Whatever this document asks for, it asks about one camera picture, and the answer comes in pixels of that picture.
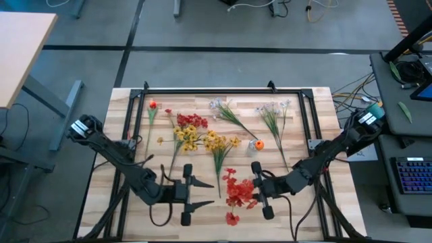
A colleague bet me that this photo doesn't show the white floor cable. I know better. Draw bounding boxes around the white floor cable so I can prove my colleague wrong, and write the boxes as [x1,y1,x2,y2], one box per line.
[45,0,72,8]
[226,0,277,13]

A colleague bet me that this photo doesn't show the white paper sheet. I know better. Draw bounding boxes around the white paper sheet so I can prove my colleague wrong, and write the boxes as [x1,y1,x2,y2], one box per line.
[346,144,379,163]

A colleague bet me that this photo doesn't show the yellow floor cable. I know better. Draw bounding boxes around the yellow floor cable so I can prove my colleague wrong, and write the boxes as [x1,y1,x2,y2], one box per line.
[305,0,340,24]

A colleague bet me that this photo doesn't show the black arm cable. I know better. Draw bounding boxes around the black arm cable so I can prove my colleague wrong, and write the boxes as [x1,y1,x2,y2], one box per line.
[278,182,321,242]
[149,163,173,227]

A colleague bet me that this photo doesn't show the yellow flower bunch grassy leaves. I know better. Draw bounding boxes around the yellow flower bunch grassy leaves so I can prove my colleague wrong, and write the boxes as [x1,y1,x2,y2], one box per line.
[201,130,242,199]

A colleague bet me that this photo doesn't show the ribbed clear glass vase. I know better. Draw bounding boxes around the ribbed clear glass vase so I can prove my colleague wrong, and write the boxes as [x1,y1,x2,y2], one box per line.
[248,138,266,153]

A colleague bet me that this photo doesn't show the coiled black cable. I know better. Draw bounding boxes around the coiled black cable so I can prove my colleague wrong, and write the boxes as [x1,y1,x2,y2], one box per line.
[394,59,423,85]

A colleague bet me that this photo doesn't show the black metal table frame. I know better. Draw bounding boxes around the black metal table frame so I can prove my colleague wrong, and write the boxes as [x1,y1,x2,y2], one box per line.
[72,80,367,242]

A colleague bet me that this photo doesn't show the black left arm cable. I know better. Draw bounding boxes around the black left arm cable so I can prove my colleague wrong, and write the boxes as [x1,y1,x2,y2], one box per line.
[149,163,173,227]

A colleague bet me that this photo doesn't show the small red-orange artificial tulip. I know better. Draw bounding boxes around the small red-orange artificial tulip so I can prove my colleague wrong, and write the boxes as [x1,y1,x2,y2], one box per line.
[144,100,159,159]

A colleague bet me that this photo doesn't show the green leaf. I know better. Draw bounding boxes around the green leaf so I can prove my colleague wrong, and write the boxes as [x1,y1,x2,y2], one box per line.
[397,101,413,124]
[389,60,402,82]

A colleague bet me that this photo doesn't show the orange-red flower bunch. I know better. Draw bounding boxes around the orange-red flower bunch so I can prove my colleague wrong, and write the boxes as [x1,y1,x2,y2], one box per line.
[221,167,260,227]

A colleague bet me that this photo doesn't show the yellow and black cable bundle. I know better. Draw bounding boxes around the yellow and black cable bundle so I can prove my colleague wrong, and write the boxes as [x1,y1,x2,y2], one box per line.
[332,72,384,115]

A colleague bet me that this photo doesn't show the dark grey desk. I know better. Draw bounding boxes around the dark grey desk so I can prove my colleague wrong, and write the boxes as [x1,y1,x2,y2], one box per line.
[377,134,432,217]

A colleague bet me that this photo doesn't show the white metal bracket plate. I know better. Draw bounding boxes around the white metal bracket plate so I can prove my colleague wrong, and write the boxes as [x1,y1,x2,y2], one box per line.
[306,138,325,152]

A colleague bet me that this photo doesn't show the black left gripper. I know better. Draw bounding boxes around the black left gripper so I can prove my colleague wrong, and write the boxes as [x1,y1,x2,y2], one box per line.
[167,163,215,227]

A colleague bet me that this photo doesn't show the white artificial flower bunch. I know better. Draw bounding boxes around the white artificial flower bunch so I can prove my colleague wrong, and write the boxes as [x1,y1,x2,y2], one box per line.
[208,97,260,142]
[255,99,293,173]

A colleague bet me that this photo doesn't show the light wood side table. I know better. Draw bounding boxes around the light wood side table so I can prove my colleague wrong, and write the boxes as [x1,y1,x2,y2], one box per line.
[0,11,59,109]

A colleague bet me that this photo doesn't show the black tablet blue screen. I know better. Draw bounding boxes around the black tablet blue screen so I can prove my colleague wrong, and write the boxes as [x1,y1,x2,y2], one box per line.
[409,79,432,103]

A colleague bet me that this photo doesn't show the backlit black keyboard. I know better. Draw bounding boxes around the backlit black keyboard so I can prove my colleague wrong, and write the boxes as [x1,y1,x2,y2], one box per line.
[391,156,432,196]

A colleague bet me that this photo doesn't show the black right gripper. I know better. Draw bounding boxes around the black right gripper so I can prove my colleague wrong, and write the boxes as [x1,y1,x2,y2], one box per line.
[251,161,294,220]

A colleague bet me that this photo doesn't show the grey power strip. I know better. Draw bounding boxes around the grey power strip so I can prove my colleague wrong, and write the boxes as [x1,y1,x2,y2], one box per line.
[268,0,292,18]

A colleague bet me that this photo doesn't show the grey side table leg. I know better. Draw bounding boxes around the grey side table leg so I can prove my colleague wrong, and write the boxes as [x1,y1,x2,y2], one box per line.
[22,74,85,153]

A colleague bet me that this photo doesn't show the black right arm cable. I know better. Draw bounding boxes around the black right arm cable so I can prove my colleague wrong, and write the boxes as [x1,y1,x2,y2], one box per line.
[278,182,321,242]

